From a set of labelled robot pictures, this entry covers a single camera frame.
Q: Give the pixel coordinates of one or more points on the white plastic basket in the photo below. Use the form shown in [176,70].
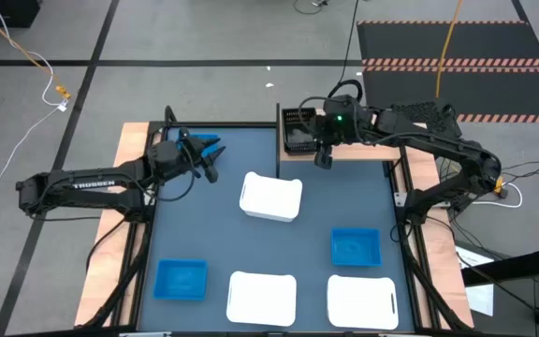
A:
[362,302]
[261,298]
[270,196]

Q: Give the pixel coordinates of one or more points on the blue-grey table mat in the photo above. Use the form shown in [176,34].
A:
[260,243]

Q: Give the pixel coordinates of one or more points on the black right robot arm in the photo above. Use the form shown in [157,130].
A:
[438,145]

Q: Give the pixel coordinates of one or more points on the white paper sheet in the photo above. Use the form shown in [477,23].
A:
[480,299]

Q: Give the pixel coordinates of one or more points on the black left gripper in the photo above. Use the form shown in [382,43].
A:
[190,156]

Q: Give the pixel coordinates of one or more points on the black beam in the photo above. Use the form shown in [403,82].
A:
[508,269]

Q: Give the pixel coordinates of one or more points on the black perforated plastic basket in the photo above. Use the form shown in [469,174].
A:
[293,140]

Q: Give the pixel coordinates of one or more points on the black hazard-striped floor mat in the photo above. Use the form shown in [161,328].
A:
[485,42]

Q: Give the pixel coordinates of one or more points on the black box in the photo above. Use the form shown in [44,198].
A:
[3,11]

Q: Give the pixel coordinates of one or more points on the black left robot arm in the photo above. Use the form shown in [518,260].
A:
[91,185]

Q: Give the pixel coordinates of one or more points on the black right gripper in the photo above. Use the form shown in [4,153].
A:
[344,126]

